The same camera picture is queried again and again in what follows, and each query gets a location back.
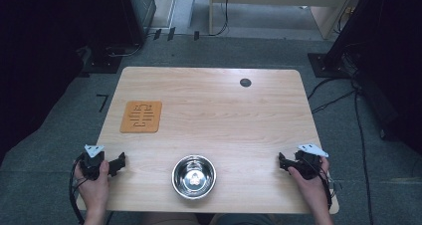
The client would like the long black floor cable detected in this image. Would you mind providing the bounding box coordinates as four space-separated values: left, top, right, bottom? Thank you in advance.
351 80 375 225

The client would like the grey metal cabinet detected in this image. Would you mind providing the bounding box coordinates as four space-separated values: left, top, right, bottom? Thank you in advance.
128 0 157 38

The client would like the person's right hand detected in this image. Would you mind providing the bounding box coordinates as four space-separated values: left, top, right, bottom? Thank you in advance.
287 156 331 204

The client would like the dark equipment rack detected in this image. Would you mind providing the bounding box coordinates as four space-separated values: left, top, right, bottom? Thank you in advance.
326 0 422 154

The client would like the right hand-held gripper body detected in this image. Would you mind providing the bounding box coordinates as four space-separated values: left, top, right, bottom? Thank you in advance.
293 142 330 181

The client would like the stainless steel bowl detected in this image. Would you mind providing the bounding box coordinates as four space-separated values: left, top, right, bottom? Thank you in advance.
170 154 218 200

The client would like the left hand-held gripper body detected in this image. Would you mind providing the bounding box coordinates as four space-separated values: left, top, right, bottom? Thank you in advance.
79 143 111 181

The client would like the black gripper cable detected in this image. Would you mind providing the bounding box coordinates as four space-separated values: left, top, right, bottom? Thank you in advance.
68 152 87 225
316 158 335 210

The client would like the black stand base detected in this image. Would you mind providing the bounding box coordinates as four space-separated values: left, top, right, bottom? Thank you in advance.
82 45 124 76
307 52 353 79

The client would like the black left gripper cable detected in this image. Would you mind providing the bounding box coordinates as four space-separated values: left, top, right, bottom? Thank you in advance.
68 152 87 225

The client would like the grey floor cable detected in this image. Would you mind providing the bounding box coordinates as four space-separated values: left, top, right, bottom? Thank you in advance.
105 40 144 59

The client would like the person's left hand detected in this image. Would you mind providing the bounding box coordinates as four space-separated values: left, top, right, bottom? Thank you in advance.
73 159 110 210

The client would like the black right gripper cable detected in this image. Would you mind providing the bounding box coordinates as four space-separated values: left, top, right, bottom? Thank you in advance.
316 158 335 210

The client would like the dark curtain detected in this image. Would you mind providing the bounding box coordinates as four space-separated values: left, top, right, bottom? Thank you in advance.
0 0 145 159

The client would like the orange slotted trivet mat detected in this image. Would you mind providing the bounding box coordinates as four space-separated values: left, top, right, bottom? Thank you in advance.
118 100 163 134

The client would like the black hanging cable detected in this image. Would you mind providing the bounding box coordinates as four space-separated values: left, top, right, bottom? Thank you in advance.
210 0 231 38

